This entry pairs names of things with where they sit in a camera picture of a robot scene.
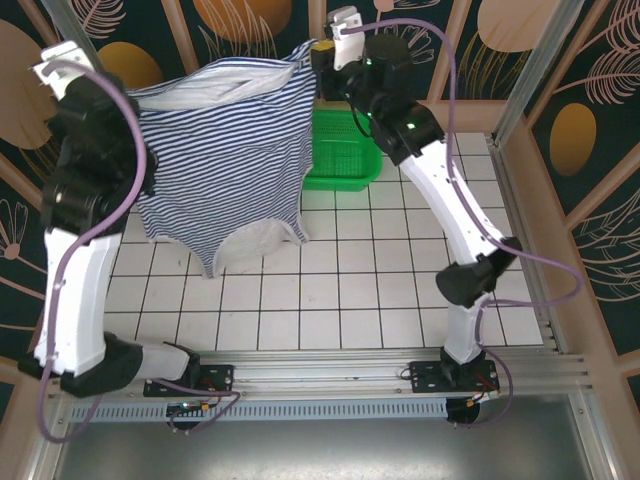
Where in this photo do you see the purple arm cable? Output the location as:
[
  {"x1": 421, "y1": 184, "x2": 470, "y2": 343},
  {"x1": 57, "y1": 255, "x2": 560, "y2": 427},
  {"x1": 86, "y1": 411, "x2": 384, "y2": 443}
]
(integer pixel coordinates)
[
  {"x1": 342, "y1": 20, "x2": 585, "y2": 431},
  {"x1": 34, "y1": 62, "x2": 241, "y2": 444}
]

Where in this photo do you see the blue white striped tank top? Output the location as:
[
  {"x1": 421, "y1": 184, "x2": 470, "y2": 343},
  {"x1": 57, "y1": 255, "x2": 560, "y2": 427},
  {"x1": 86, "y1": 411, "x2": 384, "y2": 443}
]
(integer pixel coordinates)
[{"x1": 124, "y1": 38, "x2": 321, "y2": 280}]

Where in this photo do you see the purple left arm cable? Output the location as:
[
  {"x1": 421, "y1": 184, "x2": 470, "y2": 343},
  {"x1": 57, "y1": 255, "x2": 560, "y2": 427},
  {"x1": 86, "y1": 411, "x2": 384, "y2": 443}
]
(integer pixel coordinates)
[{"x1": 34, "y1": 62, "x2": 241, "y2": 444}]

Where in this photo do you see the shiny metal sheet panel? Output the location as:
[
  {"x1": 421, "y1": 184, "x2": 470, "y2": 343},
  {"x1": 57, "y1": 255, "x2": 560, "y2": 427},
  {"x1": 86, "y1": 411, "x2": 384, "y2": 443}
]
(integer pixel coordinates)
[{"x1": 29, "y1": 394, "x2": 614, "y2": 480}]

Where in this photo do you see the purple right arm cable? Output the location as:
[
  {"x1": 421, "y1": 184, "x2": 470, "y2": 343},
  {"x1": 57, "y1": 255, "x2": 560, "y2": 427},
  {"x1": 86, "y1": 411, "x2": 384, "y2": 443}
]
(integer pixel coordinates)
[{"x1": 342, "y1": 20, "x2": 585, "y2": 431}]

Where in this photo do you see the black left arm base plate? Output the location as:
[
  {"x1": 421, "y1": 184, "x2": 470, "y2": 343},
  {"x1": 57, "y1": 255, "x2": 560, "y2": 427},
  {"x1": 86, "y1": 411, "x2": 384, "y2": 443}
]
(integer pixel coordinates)
[{"x1": 143, "y1": 363, "x2": 236, "y2": 399}]

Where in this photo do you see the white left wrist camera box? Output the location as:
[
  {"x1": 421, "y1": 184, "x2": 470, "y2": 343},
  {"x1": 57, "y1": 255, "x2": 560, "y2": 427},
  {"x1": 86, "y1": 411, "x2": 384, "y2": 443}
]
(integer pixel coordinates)
[{"x1": 32, "y1": 42, "x2": 84, "y2": 99}]

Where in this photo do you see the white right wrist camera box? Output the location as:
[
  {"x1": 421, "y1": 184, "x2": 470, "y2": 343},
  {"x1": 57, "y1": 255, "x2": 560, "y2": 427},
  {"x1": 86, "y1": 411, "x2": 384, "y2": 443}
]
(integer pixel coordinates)
[{"x1": 324, "y1": 5, "x2": 369, "y2": 71}]

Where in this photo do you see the aluminium mounting rail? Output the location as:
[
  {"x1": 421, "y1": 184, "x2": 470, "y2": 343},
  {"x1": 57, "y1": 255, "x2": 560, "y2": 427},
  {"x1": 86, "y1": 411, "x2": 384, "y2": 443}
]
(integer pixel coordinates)
[{"x1": 47, "y1": 349, "x2": 599, "y2": 401}]

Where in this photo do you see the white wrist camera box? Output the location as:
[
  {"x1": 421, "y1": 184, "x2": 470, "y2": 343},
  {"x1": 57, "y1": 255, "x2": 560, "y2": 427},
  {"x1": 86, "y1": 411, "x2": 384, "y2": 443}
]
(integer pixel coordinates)
[
  {"x1": 32, "y1": 42, "x2": 84, "y2": 99},
  {"x1": 324, "y1": 5, "x2": 369, "y2": 71}
]

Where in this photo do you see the aluminium side rail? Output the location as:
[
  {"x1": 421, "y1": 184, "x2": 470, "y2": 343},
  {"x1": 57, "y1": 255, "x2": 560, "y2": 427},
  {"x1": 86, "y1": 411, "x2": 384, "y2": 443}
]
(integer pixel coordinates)
[{"x1": 487, "y1": 134, "x2": 569, "y2": 354}]

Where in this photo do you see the green plastic basket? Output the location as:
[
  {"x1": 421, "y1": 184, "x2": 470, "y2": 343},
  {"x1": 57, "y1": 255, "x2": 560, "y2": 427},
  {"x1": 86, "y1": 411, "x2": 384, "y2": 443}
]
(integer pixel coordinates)
[{"x1": 302, "y1": 107, "x2": 384, "y2": 194}]

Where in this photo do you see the aluminium frame post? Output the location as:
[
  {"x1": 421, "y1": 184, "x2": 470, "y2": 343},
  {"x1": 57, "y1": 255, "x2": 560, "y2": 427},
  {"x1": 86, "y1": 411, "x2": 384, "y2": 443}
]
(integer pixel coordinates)
[
  {"x1": 39, "y1": 0, "x2": 89, "y2": 61},
  {"x1": 489, "y1": 0, "x2": 594, "y2": 146}
]

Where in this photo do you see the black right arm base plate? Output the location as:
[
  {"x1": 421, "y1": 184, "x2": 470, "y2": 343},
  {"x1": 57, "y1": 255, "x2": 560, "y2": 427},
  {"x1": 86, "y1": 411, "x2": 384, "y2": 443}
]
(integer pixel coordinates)
[{"x1": 408, "y1": 359, "x2": 501, "y2": 396}]

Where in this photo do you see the grey slotted cable duct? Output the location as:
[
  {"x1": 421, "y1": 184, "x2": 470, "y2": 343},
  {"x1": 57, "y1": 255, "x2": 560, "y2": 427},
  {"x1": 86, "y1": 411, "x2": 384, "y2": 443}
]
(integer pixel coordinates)
[{"x1": 69, "y1": 399, "x2": 449, "y2": 422}]

